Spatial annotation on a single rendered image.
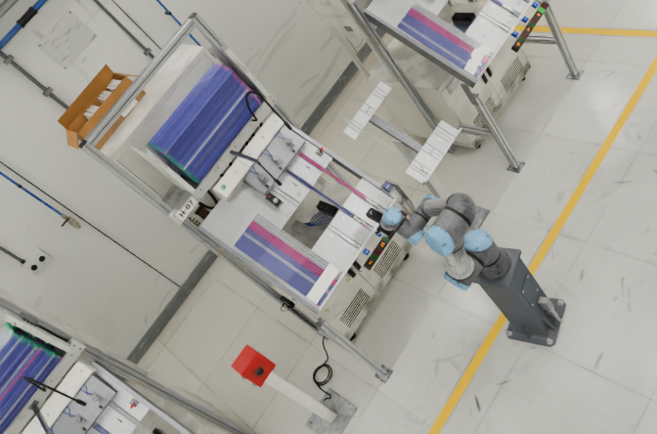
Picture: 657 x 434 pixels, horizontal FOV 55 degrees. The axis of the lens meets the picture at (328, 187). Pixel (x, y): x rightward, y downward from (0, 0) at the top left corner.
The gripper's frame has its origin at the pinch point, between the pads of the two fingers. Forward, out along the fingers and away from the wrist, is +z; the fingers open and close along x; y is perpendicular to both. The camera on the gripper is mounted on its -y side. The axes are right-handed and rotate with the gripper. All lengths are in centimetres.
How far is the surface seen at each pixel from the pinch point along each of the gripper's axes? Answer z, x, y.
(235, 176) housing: 0, -19, -72
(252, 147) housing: 0, -2, -74
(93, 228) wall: 125, -81, -162
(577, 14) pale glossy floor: 81, 220, 26
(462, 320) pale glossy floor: 47, -5, 62
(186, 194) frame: -7, -40, -83
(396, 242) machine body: 69, 15, 11
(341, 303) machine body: 62, -33, 4
